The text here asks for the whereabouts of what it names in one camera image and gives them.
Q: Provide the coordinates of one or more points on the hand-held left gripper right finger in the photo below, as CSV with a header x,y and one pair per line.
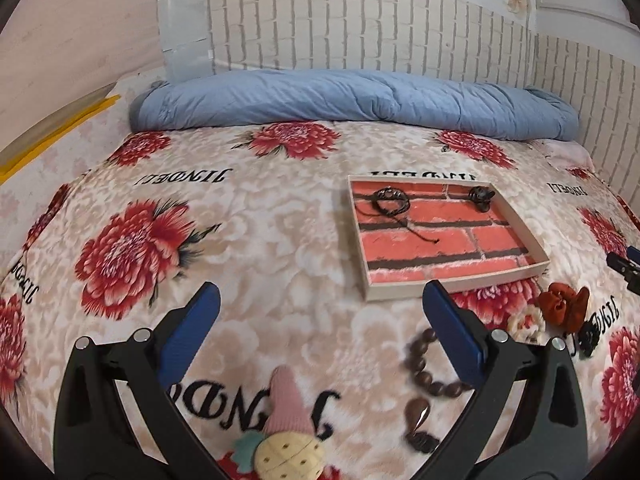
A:
x,y
452,332

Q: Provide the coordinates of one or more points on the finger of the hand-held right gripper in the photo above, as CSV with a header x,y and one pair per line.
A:
x,y
625,267

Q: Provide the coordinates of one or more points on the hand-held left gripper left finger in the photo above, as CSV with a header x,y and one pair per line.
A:
x,y
192,330

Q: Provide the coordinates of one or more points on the black scrunchie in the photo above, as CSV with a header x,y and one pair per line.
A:
x,y
590,338

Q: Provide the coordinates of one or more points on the red-brown scrunchie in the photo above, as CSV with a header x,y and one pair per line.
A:
x,y
555,305

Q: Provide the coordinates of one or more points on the brick-patterned shallow tray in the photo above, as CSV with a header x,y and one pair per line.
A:
x,y
425,245

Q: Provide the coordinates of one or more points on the pink knitted hair clip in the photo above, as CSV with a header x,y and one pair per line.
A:
x,y
287,400

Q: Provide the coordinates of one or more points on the pink and yellow plush toy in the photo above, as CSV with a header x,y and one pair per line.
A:
x,y
285,455

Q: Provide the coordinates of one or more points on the red floral blanket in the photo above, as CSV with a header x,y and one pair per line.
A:
x,y
280,240

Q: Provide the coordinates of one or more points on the pale floral mattress cover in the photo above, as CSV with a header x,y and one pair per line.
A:
x,y
55,160

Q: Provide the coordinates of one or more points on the yellow flat board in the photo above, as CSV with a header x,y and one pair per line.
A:
x,y
75,117

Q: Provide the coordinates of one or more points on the rolled blue quilt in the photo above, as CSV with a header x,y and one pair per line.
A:
x,y
325,95

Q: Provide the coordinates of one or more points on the clear plastic sheet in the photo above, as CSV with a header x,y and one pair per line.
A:
x,y
182,20

